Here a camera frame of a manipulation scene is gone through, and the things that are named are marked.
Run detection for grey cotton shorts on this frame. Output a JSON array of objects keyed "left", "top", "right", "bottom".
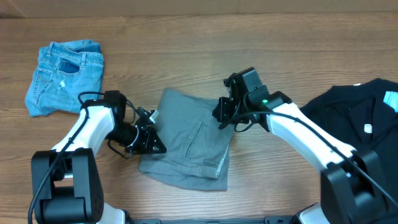
[{"left": 139, "top": 89, "right": 234, "bottom": 191}]

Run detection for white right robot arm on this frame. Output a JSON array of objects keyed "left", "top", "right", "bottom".
[{"left": 213, "top": 67, "right": 397, "bottom": 224}]

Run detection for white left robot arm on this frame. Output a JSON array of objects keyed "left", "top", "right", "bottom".
[{"left": 27, "top": 90, "right": 167, "bottom": 223}]

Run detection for folded blue denim shorts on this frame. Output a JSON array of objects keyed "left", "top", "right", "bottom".
[{"left": 25, "top": 39, "right": 104, "bottom": 117}]

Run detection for black t-shirt pile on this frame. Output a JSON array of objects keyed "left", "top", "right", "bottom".
[{"left": 300, "top": 78, "right": 398, "bottom": 224}]

